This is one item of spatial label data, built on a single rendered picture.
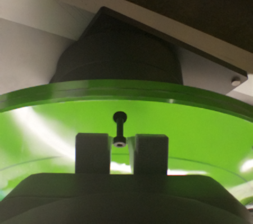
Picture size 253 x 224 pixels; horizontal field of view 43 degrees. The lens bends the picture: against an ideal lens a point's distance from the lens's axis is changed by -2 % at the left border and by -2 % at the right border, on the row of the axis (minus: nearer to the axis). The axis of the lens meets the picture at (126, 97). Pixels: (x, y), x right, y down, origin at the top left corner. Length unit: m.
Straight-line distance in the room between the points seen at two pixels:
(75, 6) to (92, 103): 0.16
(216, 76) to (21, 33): 0.23
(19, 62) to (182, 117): 0.25
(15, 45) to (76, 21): 0.08
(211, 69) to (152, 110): 0.21
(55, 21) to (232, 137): 0.21
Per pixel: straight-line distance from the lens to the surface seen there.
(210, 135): 0.21
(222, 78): 0.41
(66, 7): 0.33
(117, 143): 0.18
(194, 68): 0.38
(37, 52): 0.38
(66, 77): 0.32
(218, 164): 0.23
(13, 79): 0.43
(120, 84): 0.18
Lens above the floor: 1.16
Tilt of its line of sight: 34 degrees down
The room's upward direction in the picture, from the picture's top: 180 degrees clockwise
